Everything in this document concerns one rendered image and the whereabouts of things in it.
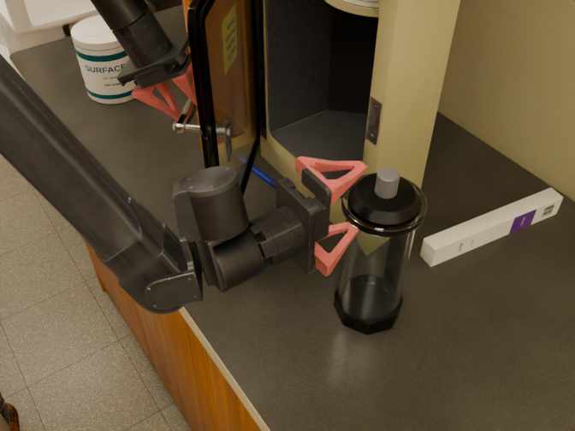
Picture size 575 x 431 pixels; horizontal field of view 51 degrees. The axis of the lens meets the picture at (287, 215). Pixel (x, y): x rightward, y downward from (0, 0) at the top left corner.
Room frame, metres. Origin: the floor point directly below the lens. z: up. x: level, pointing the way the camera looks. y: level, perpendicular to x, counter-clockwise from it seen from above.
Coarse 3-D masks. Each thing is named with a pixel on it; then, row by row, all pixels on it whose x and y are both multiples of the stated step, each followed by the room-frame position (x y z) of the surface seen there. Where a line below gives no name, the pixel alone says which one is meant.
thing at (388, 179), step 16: (368, 176) 0.59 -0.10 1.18; (384, 176) 0.55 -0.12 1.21; (352, 192) 0.56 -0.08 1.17; (368, 192) 0.56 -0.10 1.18; (384, 192) 0.54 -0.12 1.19; (400, 192) 0.56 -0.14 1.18; (416, 192) 0.56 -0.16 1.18; (368, 208) 0.53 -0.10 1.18; (384, 208) 0.53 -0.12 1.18; (400, 208) 0.53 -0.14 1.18; (416, 208) 0.54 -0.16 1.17
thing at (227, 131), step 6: (216, 126) 0.66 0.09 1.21; (228, 126) 0.66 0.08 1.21; (216, 132) 0.65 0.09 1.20; (222, 132) 0.65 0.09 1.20; (228, 132) 0.65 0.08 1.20; (216, 138) 0.65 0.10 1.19; (228, 138) 0.66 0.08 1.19; (228, 144) 0.65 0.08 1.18; (228, 150) 0.65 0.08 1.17; (228, 156) 0.65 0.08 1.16
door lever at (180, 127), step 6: (192, 102) 0.72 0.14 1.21; (186, 108) 0.70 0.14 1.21; (192, 108) 0.70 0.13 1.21; (186, 114) 0.69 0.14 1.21; (192, 114) 0.69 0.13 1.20; (180, 120) 0.67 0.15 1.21; (186, 120) 0.67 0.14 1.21; (192, 120) 0.69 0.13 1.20; (174, 126) 0.67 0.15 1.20; (180, 126) 0.66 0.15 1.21; (186, 126) 0.66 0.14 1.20; (192, 126) 0.66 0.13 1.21; (198, 126) 0.66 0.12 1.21; (180, 132) 0.66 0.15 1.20; (186, 132) 0.66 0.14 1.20; (192, 132) 0.66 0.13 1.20; (198, 132) 0.66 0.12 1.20
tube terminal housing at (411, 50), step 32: (384, 0) 0.69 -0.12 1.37; (416, 0) 0.69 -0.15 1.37; (448, 0) 0.72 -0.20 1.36; (384, 32) 0.68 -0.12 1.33; (416, 32) 0.69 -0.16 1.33; (448, 32) 0.73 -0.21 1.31; (384, 64) 0.68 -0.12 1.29; (416, 64) 0.70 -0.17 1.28; (384, 96) 0.67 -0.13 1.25; (416, 96) 0.70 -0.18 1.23; (384, 128) 0.67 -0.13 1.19; (416, 128) 0.71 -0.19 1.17; (288, 160) 0.85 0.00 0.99; (384, 160) 0.68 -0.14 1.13; (416, 160) 0.72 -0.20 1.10
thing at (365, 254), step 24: (360, 216) 0.53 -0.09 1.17; (360, 240) 0.52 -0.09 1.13; (384, 240) 0.51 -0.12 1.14; (408, 240) 0.52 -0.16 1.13; (360, 264) 0.52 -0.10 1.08; (384, 264) 0.51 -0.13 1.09; (360, 288) 0.52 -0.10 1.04; (384, 288) 0.51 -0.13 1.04; (360, 312) 0.51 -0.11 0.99; (384, 312) 0.51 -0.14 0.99
